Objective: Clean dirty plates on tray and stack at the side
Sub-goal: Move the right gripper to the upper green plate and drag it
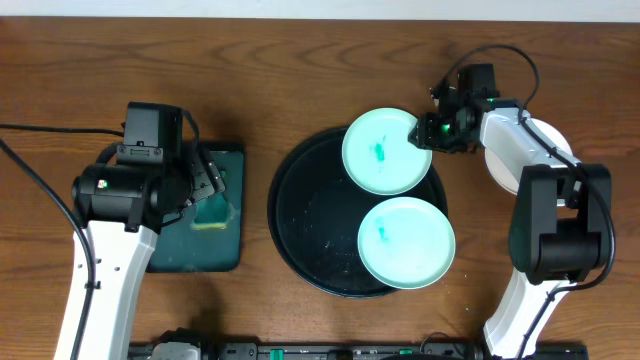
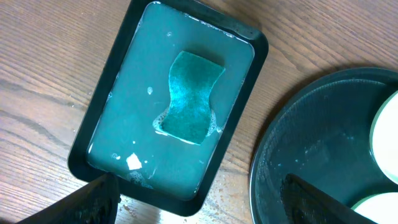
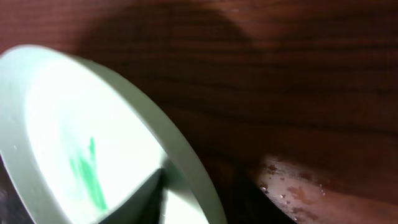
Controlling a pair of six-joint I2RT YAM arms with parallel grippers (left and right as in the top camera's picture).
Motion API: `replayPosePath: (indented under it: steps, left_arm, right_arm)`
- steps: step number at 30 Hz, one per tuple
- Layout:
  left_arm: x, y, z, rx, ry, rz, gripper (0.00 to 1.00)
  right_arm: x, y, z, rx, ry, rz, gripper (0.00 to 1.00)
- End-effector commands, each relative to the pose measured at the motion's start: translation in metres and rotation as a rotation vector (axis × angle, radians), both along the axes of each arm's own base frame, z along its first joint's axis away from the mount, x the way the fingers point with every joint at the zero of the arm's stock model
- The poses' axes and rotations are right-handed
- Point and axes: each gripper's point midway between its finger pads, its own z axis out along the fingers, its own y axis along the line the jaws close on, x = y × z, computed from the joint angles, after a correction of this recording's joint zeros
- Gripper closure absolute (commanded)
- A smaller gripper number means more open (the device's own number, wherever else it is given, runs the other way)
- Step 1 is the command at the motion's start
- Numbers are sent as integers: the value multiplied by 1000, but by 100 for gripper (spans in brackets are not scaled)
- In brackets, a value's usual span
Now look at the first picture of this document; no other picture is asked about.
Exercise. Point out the black round tray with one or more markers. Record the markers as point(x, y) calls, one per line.
point(315, 211)

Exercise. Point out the white plate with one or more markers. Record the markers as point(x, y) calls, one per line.
point(509, 147)

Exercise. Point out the green scouring sponge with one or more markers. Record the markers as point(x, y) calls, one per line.
point(222, 211)

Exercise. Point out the black rectangular water tray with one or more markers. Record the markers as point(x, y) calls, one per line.
point(182, 249)

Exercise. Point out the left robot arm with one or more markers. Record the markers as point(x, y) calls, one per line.
point(144, 207)

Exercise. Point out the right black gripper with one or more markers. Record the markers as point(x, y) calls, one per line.
point(426, 136)

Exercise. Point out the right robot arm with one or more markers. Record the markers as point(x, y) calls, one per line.
point(561, 238)

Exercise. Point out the mint plate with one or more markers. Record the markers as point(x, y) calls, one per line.
point(406, 243)
point(377, 155)

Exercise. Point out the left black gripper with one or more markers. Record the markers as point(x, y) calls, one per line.
point(208, 179)

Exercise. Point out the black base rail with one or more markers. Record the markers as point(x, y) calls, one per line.
point(186, 344)

